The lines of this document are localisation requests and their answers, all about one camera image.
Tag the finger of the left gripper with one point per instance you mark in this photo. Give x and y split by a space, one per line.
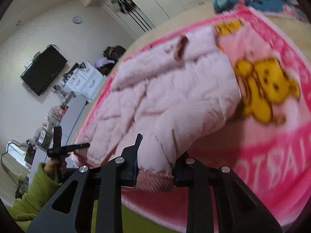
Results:
77 147

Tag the black wall television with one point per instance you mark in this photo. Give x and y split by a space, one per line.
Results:
42 71

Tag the person left hand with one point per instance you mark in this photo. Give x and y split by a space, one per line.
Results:
50 168

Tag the pink quilted jacket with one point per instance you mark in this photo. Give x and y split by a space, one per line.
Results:
172 94

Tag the hanging clothes on door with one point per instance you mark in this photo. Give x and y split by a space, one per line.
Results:
123 6

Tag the white drawer chest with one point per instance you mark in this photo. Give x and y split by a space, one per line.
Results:
85 80

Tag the tan bed cover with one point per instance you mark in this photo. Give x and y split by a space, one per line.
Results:
270 60

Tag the dark clothes pile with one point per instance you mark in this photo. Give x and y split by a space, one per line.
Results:
111 56

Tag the green sleeve forearm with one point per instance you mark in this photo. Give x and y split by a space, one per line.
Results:
24 210

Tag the round wall clock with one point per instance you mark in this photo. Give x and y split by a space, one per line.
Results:
77 20

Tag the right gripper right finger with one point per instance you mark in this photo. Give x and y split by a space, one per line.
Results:
219 197

